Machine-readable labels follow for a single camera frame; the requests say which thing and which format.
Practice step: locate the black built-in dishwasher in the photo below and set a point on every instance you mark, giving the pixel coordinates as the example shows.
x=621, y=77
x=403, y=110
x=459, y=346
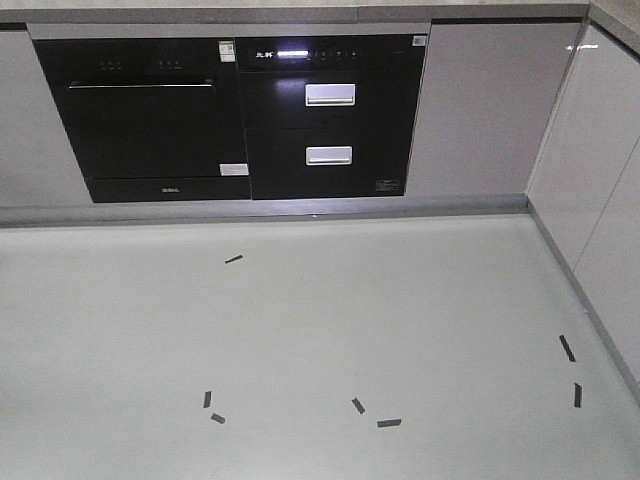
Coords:
x=148, y=119

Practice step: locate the upper silver drawer handle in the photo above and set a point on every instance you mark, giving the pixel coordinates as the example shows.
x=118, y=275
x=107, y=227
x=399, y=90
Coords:
x=328, y=95

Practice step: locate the black disinfection cabinet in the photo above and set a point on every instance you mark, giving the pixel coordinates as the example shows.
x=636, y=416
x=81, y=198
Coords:
x=273, y=73

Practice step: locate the lower silver drawer handle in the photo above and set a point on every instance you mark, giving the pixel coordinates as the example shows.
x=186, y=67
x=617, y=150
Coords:
x=328, y=155

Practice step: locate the silver drawer handle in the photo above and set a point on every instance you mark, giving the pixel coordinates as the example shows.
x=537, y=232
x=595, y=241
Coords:
x=328, y=155
x=328, y=95

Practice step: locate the black floor tape strip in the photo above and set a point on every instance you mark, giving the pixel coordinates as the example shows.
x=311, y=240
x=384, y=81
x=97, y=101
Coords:
x=234, y=259

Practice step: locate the grey cabinet door panel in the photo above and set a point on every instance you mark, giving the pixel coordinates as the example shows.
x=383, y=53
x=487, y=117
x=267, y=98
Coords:
x=486, y=96

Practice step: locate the white side cabinet panel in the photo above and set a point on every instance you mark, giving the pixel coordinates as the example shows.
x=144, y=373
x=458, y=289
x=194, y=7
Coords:
x=586, y=185

